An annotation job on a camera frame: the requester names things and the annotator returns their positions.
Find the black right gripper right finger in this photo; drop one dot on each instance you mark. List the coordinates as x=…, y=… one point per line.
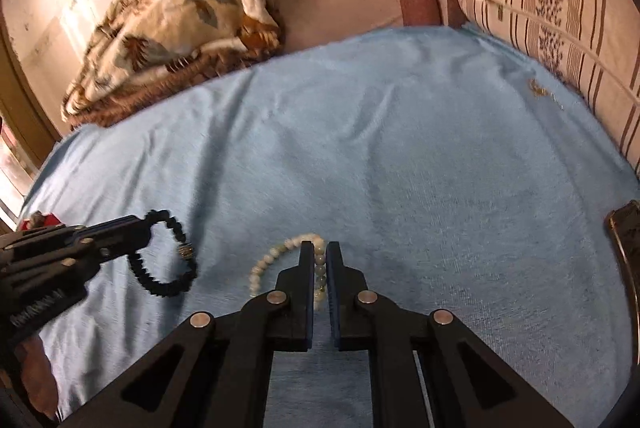
x=350, y=330

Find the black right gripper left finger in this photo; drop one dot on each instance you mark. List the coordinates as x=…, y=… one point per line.
x=295, y=323

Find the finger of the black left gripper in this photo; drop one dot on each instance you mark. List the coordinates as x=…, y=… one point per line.
x=126, y=234

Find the person's left hand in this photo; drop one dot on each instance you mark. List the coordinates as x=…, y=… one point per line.
x=37, y=376

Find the red shallow tray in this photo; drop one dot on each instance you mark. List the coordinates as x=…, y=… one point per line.
x=39, y=221

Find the stained glass wooden door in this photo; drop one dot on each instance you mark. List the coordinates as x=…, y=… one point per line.
x=27, y=134

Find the brown ruffled blanket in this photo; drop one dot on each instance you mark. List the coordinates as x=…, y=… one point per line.
x=174, y=78

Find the blue bed sheet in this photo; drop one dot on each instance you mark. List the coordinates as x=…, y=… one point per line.
x=453, y=171

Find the cream leaf print blanket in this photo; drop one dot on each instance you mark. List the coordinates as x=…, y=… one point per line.
x=137, y=37

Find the dark wooden furniture edge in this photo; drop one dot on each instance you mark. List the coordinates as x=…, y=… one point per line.
x=622, y=226

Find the pink striped floral pillow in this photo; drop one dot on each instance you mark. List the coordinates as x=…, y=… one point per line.
x=591, y=45

